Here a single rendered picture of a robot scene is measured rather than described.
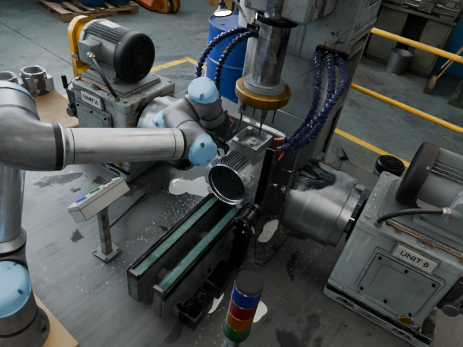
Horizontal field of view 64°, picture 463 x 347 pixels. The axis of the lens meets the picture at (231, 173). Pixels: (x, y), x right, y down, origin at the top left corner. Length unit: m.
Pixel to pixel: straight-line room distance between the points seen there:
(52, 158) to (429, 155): 0.88
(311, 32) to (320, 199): 0.54
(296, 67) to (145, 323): 0.96
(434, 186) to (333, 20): 0.58
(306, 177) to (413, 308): 0.48
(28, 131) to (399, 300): 1.04
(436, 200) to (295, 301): 0.53
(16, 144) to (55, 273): 0.64
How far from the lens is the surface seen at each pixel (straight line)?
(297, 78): 1.38
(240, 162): 1.25
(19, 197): 1.02
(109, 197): 1.15
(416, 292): 1.19
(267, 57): 1.14
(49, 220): 1.49
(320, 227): 1.17
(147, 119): 1.39
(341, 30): 1.28
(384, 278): 1.19
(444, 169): 1.08
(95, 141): 0.80
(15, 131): 0.78
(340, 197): 1.15
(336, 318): 1.31
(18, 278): 1.04
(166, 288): 1.11
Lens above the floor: 1.85
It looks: 39 degrees down
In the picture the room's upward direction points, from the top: 10 degrees clockwise
